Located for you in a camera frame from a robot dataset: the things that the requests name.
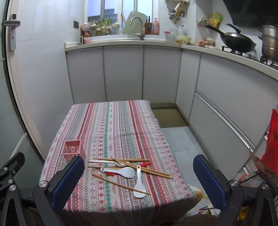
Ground steel kitchen faucet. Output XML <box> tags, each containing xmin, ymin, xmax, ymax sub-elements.
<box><xmin>130</xmin><ymin>17</ymin><xmax>145</xmax><ymax>41</ymax></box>

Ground gas stove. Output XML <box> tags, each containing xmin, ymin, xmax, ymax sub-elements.
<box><xmin>222</xmin><ymin>46</ymin><xmax>278</xmax><ymax>70</ymax></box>

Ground wooden chopstick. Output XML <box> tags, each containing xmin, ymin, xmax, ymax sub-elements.
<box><xmin>112</xmin><ymin>160</ymin><xmax>173</xmax><ymax>179</ymax></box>
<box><xmin>87</xmin><ymin>166</ymin><xmax>122</xmax><ymax>170</ymax></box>
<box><xmin>92</xmin><ymin>173</ymin><xmax>151</xmax><ymax>195</ymax></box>
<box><xmin>116</xmin><ymin>161</ymin><xmax>170</xmax><ymax>176</ymax></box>
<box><xmin>94</xmin><ymin>158</ymin><xmax>151</xmax><ymax>162</ymax></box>

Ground grey door handle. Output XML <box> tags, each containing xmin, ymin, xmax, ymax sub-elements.
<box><xmin>2</xmin><ymin>14</ymin><xmax>21</xmax><ymax>51</ymax></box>

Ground steel steamer pot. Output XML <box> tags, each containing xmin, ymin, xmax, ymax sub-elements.
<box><xmin>258</xmin><ymin>25</ymin><xmax>278</xmax><ymax>62</ymax></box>

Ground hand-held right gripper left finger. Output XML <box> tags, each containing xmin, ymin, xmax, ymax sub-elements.
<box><xmin>0</xmin><ymin>155</ymin><xmax>85</xmax><ymax>226</ymax></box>

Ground pale green cutting board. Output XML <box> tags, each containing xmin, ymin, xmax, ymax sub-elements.
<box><xmin>123</xmin><ymin>11</ymin><xmax>146</xmax><ymax>36</ymax></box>

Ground pink plastic utensil holder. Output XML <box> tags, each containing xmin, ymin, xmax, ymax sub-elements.
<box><xmin>61</xmin><ymin>139</ymin><xmax>86</xmax><ymax>163</ymax></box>

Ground brown floor mat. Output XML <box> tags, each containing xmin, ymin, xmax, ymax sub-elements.
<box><xmin>151</xmin><ymin>107</ymin><xmax>189</xmax><ymax>128</ymax></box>

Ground bowl of green vegetables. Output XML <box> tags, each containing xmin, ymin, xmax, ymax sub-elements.
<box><xmin>175</xmin><ymin>36</ymin><xmax>192</xmax><ymax>45</ymax></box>

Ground hanging kitchen tool rack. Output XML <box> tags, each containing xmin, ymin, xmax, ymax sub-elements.
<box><xmin>165</xmin><ymin>0</ymin><xmax>189</xmax><ymax>24</ymax></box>

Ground kitchen window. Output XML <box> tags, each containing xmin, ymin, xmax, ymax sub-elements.
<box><xmin>87</xmin><ymin>0</ymin><xmax>153</xmax><ymax>22</ymax></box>

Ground red bag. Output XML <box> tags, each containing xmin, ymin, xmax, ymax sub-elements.
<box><xmin>261</xmin><ymin>109</ymin><xmax>278</xmax><ymax>176</ymax></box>

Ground striped patterned tablecloth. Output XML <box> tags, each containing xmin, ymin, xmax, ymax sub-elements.
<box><xmin>39</xmin><ymin>99</ymin><xmax>203</xmax><ymax>224</ymax></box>

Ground black range hood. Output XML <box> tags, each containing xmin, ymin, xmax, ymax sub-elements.
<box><xmin>223</xmin><ymin>0</ymin><xmax>278</xmax><ymax>28</ymax></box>

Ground pink soap bottle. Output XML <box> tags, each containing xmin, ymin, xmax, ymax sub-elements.
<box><xmin>152</xmin><ymin>18</ymin><xmax>161</xmax><ymax>35</ymax></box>

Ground black wok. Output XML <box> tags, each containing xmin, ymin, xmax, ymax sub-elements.
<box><xmin>205</xmin><ymin>23</ymin><xmax>257</xmax><ymax>54</ymax></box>

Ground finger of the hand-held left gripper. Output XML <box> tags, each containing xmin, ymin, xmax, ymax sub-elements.
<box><xmin>0</xmin><ymin>152</ymin><xmax>26</xmax><ymax>188</ymax></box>

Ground white kitchen counter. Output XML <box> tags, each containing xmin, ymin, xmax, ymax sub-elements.
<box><xmin>64</xmin><ymin>36</ymin><xmax>278</xmax><ymax>87</ymax></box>

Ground brown knife block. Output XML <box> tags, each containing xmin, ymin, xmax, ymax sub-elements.
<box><xmin>144</xmin><ymin>16</ymin><xmax>154</xmax><ymax>35</ymax></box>

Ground white rice spoon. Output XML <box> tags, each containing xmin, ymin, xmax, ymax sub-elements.
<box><xmin>100</xmin><ymin>167</ymin><xmax>135</xmax><ymax>179</ymax></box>
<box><xmin>133</xmin><ymin>165</ymin><xmax>146</xmax><ymax>198</ymax></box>

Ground grey kitchen cabinets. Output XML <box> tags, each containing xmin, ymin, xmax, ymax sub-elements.
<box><xmin>65</xmin><ymin>46</ymin><xmax>278</xmax><ymax>181</ymax></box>

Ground clear glass pitcher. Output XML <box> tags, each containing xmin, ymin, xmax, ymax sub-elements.
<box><xmin>169</xmin><ymin>28</ymin><xmax>178</xmax><ymax>43</ymax></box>

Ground row of potted plants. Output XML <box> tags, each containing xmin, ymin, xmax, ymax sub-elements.
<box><xmin>90</xmin><ymin>18</ymin><xmax>121</xmax><ymax>36</ymax></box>

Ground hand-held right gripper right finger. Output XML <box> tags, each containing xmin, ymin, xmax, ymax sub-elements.
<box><xmin>193</xmin><ymin>154</ymin><xmax>278</xmax><ymax>226</ymax></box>

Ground colourful patterned bag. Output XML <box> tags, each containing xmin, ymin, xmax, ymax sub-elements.
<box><xmin>249</xmin><ymin>148</ymin><xmax>278</xmax><ymax>185</ymax></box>

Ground yellow food packet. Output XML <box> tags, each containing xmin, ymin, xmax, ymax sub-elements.
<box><xmin>207</xmin><ymin>13</ymin><xmax>223</xmax><ymax>28</ymax></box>

